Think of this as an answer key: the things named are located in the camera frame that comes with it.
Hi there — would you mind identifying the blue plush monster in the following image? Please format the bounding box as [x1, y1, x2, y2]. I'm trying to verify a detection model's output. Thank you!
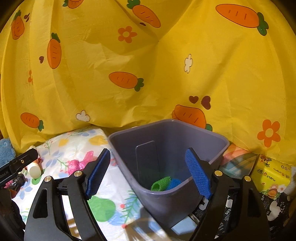
[0, 138, 16, 167]

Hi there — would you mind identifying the rainbow striped box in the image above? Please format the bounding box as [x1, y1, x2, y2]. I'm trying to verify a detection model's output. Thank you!
[219, 144, 257, 179]

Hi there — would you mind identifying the yellow tissue pack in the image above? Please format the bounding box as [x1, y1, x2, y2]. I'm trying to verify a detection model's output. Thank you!
[250, 154, 292, 200]

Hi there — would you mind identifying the orange printed paper cup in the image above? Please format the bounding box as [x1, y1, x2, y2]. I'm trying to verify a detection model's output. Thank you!
[25, 159, 42, 179]

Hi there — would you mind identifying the blue knitted strip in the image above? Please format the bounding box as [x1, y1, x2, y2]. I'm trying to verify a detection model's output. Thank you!
[166, 178, 182, 190]

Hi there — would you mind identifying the small pink plastic bag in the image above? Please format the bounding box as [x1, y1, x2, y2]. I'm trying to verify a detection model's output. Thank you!
[68, 151, 96, 175]

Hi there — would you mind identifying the grey plastic trash bin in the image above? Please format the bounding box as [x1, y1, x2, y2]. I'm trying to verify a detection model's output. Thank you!
[108, 120, 229, 228]

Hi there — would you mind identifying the yellow carrot print curtain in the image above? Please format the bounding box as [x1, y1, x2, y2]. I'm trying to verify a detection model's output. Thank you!
[1, 1, 295, 165]

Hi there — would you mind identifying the floral plastic bed sheet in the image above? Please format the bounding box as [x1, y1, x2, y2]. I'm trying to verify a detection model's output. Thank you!
[11, 126, 197, 241]

